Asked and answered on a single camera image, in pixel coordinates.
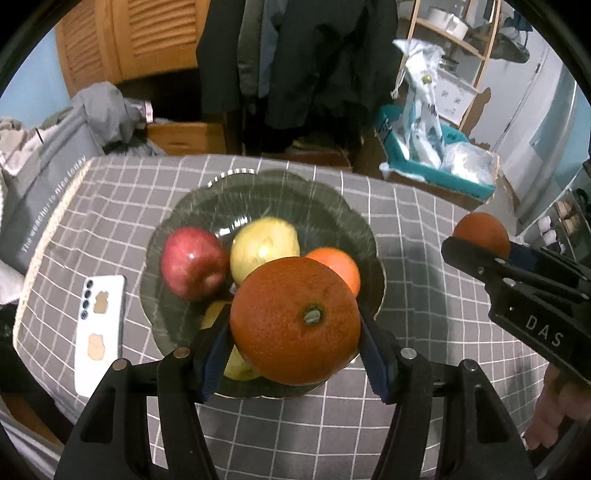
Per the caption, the white printed plastic bag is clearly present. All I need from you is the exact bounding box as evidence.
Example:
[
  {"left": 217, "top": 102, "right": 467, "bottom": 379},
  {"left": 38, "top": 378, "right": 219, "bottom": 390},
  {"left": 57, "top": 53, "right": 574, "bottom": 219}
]
[{"left": 392, "top": 39, "right": 447, "bottom": 168}]

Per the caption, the white pot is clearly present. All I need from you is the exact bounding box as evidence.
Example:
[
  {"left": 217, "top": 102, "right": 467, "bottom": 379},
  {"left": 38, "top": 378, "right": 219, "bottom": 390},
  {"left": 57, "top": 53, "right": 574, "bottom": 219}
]
[{"left": 422, "top": 7, "right": 470, "bottom": 41}]

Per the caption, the person's right hand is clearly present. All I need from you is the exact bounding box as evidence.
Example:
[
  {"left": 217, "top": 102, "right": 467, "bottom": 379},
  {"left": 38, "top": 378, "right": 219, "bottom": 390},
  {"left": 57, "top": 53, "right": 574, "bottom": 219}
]
[{"left": 525, "top": 364, "right": 580, "bottom": 452}]

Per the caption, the wooden louvred cabinet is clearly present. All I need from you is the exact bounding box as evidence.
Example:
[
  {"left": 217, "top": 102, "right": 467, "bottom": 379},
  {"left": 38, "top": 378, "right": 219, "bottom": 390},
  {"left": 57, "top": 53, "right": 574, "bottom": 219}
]
[{"left": 54, "top": 0, "right": 208, "bottom": 100}]

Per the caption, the black hanging coat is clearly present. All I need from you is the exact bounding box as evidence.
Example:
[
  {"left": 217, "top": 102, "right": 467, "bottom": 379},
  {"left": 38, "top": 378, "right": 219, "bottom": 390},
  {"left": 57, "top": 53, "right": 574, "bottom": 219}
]
[{"left": 265, "top": 0, "right": 402, "bottom": 131}]

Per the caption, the yellow pear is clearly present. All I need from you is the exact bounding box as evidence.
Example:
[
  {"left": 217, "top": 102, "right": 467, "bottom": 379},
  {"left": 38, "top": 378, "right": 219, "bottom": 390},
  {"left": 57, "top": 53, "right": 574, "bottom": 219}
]
[
  {"left": 199, "top": 300, "right": 264, "bottom": 382},
  {"left": 229, "top": 217, "right": 302, "bottom": 287}
]

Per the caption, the large dark orange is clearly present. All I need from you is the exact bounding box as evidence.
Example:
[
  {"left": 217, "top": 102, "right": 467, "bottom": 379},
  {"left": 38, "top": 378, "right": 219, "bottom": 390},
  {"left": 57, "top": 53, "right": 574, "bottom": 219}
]
[{"left": 229, "top": 257, "right": 362, "bottom": 386}]

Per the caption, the small dark orange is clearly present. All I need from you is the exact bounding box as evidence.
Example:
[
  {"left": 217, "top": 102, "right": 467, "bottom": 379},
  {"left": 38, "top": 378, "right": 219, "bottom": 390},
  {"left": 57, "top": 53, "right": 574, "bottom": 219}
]
[{"left": 452, "top": 212, "right": 511, "bottom": 260}]

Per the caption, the white smartphone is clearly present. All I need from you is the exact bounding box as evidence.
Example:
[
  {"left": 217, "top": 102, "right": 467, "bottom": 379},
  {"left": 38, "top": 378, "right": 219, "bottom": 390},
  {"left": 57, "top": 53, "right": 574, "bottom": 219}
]
[{"left": 74, "top": 274, "right": 126, "bottom": 398}]

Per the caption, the white carton box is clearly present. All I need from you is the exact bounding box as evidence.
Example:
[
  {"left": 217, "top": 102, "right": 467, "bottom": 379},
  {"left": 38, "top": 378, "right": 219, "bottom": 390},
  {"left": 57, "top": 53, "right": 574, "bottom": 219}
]
[{"left": 434, "top": 69, "right": 479, "bottom": 131}]

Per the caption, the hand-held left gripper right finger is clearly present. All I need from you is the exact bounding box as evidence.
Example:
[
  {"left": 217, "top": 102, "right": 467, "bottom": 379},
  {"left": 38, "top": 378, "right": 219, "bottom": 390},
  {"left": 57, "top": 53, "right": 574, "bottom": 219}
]
[{"left": 358, "top": 309, "right": 539, "bottom": 480}]

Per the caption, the grey checked tablecloth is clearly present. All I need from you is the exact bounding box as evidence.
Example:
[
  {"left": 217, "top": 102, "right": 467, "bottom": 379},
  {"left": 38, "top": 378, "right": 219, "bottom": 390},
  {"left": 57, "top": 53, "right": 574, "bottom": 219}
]
[{"left": 13, "top": 154, "right": 575, "bottom": 480}]

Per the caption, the teal box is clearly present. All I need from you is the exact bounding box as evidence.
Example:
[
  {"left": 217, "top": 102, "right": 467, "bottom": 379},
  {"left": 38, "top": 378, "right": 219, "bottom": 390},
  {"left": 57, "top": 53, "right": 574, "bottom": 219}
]
[{"left": 374, "top": 105, "right": 497, "bottom": 202}]

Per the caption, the grey jacket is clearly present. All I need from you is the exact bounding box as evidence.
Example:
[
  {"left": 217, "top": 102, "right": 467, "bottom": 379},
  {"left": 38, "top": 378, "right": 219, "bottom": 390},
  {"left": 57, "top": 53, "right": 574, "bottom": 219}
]
[{"left": 71, "top": 82, "right": 168, "bottom": 158}]

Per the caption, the wooden box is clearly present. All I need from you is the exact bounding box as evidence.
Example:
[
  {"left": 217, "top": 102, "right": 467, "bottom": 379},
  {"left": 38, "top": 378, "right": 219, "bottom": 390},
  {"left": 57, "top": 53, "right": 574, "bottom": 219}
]
[{"left": 145, "top": 121, "right": 228, "bottom": 157}]

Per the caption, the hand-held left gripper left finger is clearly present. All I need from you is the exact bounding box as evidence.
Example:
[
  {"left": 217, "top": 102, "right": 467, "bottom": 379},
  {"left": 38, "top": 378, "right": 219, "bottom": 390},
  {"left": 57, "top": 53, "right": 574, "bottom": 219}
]
[{"left": 54, "top": 305, "right": 232, "bottom": 480}]

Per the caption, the grey hanging coat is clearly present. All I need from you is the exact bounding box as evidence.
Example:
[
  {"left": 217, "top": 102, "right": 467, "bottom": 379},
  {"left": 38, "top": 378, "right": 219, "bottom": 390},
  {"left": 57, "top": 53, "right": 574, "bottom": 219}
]
[{"left": 238, "top": 0, "right": 280, "bottom": 99}]

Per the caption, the white refrigerator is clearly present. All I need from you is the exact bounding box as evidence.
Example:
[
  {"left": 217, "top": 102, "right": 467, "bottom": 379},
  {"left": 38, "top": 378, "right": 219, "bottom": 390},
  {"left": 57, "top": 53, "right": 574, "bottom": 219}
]
[{"left": 471, "top": 46, "right": 591, "bottom": 227}]

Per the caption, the white cloth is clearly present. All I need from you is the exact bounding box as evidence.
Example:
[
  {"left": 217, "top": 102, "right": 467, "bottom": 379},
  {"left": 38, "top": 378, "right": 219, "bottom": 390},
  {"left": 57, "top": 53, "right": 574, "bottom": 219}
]
[{"left": 0, "top": 117, "right": 43, "bottom": 185}]

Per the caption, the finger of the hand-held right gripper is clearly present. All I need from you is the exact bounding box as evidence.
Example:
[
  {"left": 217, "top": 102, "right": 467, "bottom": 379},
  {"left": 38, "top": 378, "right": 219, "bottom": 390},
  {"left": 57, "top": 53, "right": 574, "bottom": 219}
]
[
  {"left": 441, "top": 236, "right": 579, "bottom": 304},
  {"left": 508, "top": 241, "right": 591, "bottom": 297}
]

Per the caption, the grey printed tote bag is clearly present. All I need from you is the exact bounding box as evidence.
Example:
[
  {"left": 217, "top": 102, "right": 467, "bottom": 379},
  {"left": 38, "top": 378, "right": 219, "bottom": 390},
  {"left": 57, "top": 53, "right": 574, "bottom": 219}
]
[{"left": 0, "top": 106, "right": 107, "bottom": 278}]

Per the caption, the bright orange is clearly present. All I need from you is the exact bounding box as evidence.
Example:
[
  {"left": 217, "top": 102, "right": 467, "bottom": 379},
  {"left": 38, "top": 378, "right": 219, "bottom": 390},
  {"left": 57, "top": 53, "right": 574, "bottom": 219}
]
[{"left": 305, "top": 247, "right": 361, "bottom": 297}]

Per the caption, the red apple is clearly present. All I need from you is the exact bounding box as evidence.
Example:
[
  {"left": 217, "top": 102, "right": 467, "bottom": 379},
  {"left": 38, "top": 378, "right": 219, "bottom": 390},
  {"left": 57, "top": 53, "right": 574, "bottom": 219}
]
[{"left": 161, "top": 226, "right": 230, "bottom": 302}]

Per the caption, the clear plastic bag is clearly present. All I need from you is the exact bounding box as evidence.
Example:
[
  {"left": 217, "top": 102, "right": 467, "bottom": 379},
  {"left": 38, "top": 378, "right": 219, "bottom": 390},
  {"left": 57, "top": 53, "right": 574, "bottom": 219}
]
[{"left": 441, "top": 142, "right": 498, "bottom": 188}]

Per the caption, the dark glass plate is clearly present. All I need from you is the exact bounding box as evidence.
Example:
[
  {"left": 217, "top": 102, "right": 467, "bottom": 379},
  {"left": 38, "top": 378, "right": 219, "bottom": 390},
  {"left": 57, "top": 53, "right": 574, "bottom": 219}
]
[{"left": 140, "top": 169, "right": 386, "bottom": 400}]

